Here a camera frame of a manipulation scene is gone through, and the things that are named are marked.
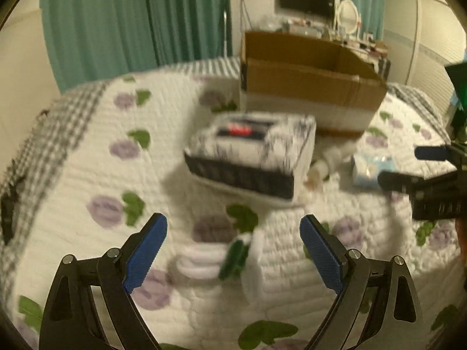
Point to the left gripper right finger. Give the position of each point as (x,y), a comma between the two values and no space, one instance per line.
(394,320)

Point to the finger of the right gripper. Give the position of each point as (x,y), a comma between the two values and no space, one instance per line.
(398,182)
(433,153)

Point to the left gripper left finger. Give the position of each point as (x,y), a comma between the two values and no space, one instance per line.
(70,318)

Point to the clear plastic cloth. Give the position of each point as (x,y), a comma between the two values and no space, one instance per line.
(366,168)

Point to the white socks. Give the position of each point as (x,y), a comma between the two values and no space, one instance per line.
(333,157)

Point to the black white tissue pack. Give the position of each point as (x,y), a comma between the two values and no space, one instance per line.
(261,153)

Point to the white louvered wardrobe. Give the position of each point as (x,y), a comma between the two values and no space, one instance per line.
(423,36)

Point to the white folded cloth green stripe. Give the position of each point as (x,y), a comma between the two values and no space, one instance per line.
(223,261)

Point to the floral quilted white blanket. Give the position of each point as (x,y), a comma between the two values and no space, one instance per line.
(130,164)

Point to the grey checked bed sheet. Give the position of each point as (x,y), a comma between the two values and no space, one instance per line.
(60,130)

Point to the oval vanity mirror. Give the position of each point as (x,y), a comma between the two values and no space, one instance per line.
(347,19)

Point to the brown cardboard box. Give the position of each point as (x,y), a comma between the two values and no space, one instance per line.
(303,75)

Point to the white mop pole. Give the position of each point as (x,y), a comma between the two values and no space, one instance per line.
(226,35)

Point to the teal curtain left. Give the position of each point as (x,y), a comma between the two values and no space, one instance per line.
(89,40)

